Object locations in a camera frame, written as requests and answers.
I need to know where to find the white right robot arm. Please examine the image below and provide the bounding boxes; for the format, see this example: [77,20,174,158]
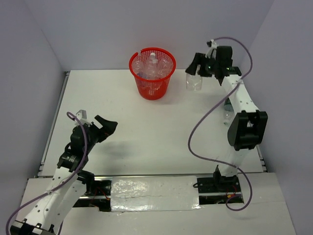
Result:
[185,43,268,191]

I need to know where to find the aluminium rail frame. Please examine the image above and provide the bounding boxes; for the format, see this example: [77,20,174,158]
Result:
[35,71,70,178]

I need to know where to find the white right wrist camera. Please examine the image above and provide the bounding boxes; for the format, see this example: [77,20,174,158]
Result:
[206,39,219,58]

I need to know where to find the clear ribbed plastic bottle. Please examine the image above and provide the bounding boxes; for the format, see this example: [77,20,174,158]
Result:
[157,58,172,78]

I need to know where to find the silver foil covered panel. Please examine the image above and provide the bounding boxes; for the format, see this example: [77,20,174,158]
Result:
[111,176,200,212]

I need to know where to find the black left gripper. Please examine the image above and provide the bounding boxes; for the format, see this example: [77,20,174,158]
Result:
[84,115,117,153]

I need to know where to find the red mesh plastic bin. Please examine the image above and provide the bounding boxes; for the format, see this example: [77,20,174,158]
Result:
[129,47,176,100]

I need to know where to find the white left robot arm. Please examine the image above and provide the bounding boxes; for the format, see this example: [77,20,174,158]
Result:
[5,112,118,235]

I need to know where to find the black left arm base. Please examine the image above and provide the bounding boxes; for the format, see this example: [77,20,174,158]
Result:
[73,180,112,212]

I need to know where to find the clear wide-mouth plastic jar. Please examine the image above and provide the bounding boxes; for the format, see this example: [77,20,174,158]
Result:
[186,73,203,91]

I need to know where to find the green label plastic bottle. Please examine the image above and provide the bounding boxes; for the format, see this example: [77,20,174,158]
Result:
[223,98,235,126]

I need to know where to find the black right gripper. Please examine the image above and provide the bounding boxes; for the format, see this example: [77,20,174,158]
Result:
[184,52,219,77]

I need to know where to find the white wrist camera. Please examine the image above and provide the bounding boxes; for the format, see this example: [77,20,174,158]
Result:
[76,110,90,125]
[206,39,219,58]

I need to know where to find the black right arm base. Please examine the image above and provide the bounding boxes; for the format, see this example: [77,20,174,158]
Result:
[193,176,241,194]

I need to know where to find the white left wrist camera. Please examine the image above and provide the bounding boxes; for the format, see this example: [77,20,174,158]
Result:
[76,110,90,125]

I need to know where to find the clear bottle white cap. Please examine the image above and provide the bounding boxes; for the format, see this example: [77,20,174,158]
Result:
[144,52,158,80]

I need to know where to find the blue label plastic bottle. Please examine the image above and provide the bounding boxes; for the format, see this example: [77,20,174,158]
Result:
[132,60,147,79]

